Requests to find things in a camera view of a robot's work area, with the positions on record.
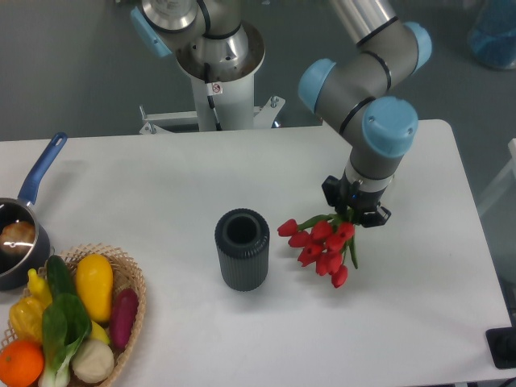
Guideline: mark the blue translucent container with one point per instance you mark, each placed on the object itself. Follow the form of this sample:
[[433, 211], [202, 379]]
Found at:
[[492, 37]]

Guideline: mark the dark green cucumber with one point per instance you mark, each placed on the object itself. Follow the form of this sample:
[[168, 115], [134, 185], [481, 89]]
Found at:
[[58, 277]]

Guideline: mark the purple sweet potato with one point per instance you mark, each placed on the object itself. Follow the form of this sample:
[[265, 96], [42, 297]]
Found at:
[[122, 317]]

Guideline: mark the yellow squash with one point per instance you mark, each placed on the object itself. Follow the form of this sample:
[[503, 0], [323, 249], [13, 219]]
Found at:
[[94, 284]]

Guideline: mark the brown bun in saucepan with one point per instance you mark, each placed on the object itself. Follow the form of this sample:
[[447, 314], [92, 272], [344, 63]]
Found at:
[[17, 238]]

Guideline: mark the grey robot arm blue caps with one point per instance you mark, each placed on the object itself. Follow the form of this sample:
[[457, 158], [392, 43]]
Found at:
[[352, 99]]

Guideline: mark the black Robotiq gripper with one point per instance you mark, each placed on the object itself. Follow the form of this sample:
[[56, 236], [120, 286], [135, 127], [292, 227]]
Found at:
[[343, 195]]

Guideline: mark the yellow bell pepper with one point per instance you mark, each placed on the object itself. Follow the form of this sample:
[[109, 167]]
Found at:
[[26, 319]]

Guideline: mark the beige round mushroom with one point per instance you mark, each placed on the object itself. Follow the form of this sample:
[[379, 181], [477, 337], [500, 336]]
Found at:
[[93, 362]]

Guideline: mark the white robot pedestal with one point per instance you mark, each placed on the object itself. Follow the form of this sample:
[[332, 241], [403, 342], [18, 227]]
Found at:
[[222, 77]]

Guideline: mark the woven wicker basket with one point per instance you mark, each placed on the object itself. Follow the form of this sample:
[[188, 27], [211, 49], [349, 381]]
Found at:
[[127, 274]]

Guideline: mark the white frame at right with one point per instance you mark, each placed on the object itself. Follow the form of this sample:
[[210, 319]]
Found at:
[[499, 184]]

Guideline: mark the orange fruit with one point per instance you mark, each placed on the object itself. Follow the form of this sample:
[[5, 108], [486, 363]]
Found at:
[[22, 362]]

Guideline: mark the black device at edge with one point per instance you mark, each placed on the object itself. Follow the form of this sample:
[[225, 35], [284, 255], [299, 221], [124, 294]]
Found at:
[[501, 343]]

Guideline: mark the small yellow banana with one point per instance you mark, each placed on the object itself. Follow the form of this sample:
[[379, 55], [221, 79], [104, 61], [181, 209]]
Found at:
[[39, 288]]

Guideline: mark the blue handled saucepan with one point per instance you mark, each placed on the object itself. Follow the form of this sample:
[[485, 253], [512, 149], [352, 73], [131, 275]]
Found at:
[[14, 268]]

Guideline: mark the dark grey ribbed vase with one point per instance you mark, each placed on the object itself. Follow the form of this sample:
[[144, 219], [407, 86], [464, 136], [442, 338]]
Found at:
[[242, 238]]

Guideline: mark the red tulip bouquet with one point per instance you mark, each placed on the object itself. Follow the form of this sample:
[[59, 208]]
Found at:
[[324, 241]]

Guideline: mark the green bok choy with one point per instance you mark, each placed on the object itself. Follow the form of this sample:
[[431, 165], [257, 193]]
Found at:
[[65, 326]]

